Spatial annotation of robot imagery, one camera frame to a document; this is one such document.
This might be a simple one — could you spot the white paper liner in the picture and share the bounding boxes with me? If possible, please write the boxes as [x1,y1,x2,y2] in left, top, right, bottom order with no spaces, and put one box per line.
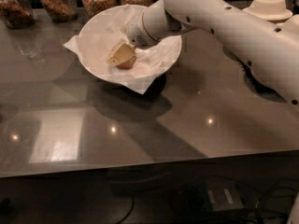
[63,4,182,95]

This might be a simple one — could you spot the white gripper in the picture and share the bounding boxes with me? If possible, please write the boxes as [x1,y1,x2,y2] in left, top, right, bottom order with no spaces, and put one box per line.
[107,14,158,67]

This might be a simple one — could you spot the black cable on floor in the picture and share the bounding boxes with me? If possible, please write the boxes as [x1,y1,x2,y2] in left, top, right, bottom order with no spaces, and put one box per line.
[115,179,299,224]

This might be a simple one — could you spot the glass jar dark cereal left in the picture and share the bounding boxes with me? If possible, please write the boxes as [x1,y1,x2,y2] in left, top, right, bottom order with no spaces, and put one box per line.
[0,0,35,29]

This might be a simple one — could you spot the glass jar with label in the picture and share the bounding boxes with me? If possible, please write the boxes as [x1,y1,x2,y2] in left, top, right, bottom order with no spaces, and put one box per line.
[40,0,78,22]

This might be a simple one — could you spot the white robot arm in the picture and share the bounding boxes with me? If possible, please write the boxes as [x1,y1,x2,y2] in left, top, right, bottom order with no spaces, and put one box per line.
[112,0,299,107]

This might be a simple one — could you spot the back stack paper bowls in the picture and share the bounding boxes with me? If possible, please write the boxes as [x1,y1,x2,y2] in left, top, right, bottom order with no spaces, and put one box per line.
[244,0,293,23]

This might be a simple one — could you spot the black mat under stacks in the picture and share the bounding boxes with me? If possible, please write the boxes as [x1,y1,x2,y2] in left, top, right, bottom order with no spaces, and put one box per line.
[222,47,286,103]

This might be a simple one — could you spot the white bowl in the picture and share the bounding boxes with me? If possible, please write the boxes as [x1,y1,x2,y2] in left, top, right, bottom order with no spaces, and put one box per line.
[77,4,182,83]

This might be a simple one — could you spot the yellow-brown apple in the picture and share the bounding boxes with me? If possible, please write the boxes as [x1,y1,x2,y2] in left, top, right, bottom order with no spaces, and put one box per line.
[117,57,136,69]

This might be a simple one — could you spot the dark box under table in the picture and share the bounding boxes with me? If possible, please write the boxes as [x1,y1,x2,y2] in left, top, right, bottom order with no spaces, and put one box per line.
[180,183,246,218]

